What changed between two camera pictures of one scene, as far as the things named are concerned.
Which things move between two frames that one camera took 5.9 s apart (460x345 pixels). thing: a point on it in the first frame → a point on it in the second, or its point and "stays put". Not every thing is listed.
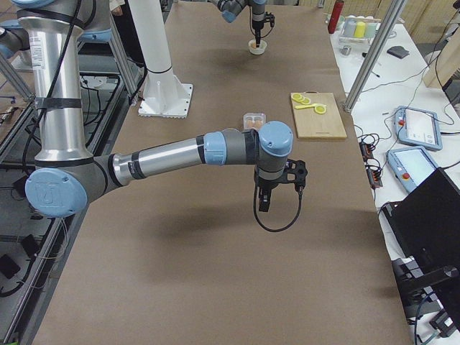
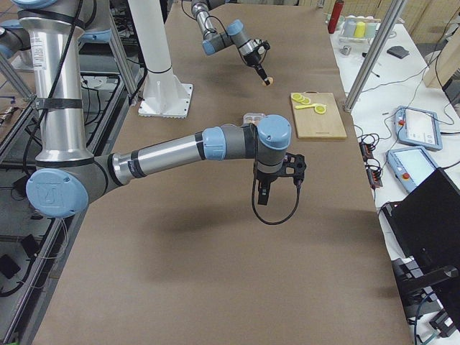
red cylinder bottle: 336,16 stays put
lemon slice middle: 306,100 stays put
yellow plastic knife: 306,106 stays put
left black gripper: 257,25 → 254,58
